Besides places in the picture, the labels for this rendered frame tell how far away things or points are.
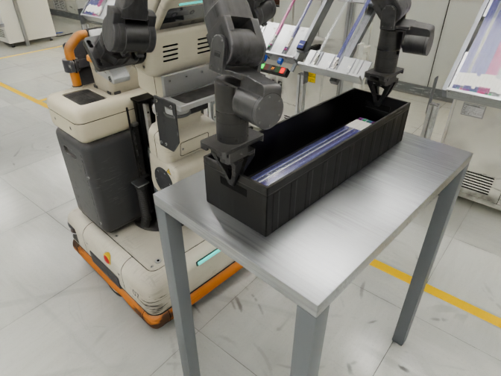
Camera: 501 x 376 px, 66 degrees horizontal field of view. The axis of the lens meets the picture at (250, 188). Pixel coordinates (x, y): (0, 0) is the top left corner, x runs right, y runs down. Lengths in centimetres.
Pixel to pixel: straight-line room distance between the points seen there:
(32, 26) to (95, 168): 506
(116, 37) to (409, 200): 74
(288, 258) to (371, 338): 98
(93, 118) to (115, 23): 50
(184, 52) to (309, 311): 83
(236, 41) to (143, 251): 107
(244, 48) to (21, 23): 579
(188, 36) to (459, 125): 154
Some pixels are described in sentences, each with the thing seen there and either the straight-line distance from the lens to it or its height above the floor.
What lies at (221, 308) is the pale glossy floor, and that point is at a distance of 166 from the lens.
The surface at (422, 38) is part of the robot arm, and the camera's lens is 107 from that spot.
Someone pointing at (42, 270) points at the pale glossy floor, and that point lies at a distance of 204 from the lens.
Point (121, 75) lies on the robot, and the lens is 111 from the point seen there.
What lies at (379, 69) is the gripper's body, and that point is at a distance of 111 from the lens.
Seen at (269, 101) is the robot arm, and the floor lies 108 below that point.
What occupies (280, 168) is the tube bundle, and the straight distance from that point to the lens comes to 87.
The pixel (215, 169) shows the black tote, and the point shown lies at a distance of 77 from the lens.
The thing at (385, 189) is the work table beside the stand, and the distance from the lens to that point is 93.
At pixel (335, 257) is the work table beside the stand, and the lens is 72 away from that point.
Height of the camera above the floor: 129
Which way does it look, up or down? 33 degrees down
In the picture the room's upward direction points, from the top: straight up
